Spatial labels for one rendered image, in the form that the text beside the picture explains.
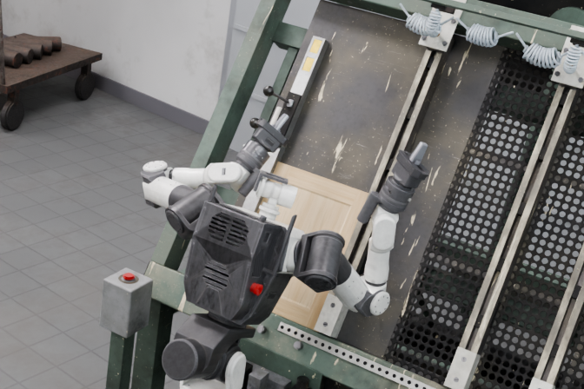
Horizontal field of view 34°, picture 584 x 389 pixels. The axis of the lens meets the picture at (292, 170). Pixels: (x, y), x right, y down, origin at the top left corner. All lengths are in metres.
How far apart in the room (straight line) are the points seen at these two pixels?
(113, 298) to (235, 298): 0.70
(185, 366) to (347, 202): 0.89
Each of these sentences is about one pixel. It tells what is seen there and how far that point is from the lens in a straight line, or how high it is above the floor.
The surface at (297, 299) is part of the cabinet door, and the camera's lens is 3.20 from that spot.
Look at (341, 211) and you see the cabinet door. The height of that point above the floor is 1.23.
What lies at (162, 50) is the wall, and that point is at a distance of 7.57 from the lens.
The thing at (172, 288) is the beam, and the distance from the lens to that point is 3.35.
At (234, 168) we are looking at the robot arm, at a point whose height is 1.38.
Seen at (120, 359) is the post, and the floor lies 0.64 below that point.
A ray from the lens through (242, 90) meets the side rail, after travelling 3.46.
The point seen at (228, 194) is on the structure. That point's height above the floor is 1.14.
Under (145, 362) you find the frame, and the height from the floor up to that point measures 0.52.
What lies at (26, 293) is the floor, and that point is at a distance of 4.99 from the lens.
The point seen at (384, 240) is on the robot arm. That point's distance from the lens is 2.77.
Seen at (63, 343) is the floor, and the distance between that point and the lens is 4.60.
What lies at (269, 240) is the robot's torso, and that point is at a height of 1.35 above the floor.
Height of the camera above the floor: 2.48
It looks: 21 degrees down
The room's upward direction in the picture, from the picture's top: 9 degrees clockwise
